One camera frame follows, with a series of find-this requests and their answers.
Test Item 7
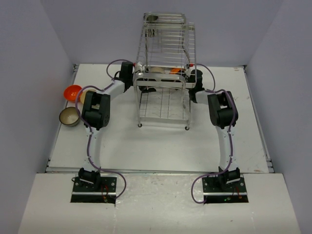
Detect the orange bowl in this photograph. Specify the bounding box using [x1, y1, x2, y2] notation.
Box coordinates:
[170, 68, 182, 75]
[63, 84, 82, 102]

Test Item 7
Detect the cream beige bowl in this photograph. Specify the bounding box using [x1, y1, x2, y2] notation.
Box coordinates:
[79, 91, 87, 104]

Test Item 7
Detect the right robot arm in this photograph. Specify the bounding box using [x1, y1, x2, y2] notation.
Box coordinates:
[187, 70, 240, 192]

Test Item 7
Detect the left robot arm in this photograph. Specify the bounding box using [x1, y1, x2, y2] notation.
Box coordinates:
[78, 59, 145, 192]

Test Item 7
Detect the metal two-tier dish rack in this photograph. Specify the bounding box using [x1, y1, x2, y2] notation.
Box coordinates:
[133, 12, 197, 130]

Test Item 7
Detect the metal utensil cup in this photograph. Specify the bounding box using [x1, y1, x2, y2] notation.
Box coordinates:
[145, 15, 158, 38]

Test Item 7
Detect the orange bowl on table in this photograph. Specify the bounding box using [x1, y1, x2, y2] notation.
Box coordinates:
[63, 84, 82, 102]

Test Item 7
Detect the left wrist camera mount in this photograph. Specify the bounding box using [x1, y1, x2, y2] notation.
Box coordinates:
[134, 61, 145, 73]

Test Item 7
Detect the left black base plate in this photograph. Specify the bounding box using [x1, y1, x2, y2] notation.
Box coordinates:
[70, 177, 117, 204]

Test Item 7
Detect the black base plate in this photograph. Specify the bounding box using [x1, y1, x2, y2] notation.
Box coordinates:
[70, 177, 117, 204]
[202, 176, 249, 204]

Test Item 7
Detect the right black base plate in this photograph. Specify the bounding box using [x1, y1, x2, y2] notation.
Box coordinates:
[202, 176, 249, 204]

